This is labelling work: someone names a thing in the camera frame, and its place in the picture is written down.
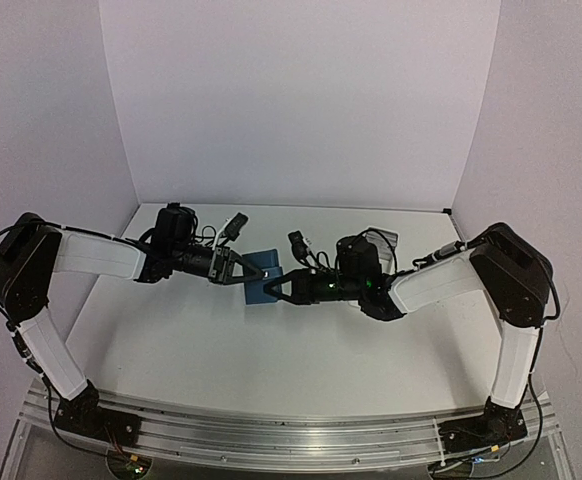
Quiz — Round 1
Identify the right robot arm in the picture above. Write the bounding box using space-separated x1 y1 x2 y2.
263 223 561 453

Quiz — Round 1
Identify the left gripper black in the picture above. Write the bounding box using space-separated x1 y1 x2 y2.
170 241 263 285

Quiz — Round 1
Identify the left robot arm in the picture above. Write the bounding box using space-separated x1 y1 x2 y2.
0 203 265 448

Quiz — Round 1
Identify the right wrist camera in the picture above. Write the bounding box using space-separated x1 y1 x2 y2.
288 230 313 267

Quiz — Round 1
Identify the white plastic tray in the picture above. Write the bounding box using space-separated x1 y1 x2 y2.
365 227 399 274

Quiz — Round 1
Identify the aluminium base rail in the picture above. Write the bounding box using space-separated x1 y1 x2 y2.
15 381 566 473

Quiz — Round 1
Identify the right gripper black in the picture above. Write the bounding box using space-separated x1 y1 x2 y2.
264 268 364 305

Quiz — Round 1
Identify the blue leather card holder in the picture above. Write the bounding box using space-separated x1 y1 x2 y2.
244 249 283 306

